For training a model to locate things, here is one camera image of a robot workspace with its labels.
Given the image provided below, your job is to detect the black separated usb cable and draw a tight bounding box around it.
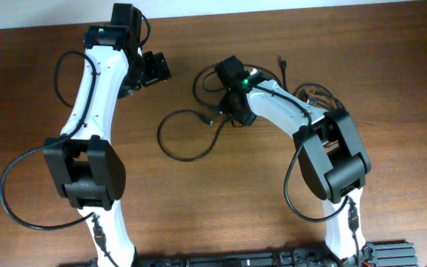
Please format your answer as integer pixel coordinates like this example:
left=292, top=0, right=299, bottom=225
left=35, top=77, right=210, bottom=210
left=156, top=63, right=283, bottom=162

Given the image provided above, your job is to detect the black cable bundle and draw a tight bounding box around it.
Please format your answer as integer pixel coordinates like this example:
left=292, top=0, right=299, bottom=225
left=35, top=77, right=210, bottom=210
left=278, top=56, right=346, bottom=112

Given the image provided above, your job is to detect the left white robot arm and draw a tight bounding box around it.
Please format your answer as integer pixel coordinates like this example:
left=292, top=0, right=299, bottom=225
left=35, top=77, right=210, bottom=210
left=43, top=3, right=171, bottom=266

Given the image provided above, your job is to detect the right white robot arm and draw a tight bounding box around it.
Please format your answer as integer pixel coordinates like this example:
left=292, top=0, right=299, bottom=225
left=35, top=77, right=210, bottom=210
left=214, top=56, right=371, bottom=266

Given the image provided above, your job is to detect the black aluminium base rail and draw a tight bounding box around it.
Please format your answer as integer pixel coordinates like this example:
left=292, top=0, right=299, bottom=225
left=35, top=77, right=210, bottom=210
left=57, top=240, right=420, bottom=267

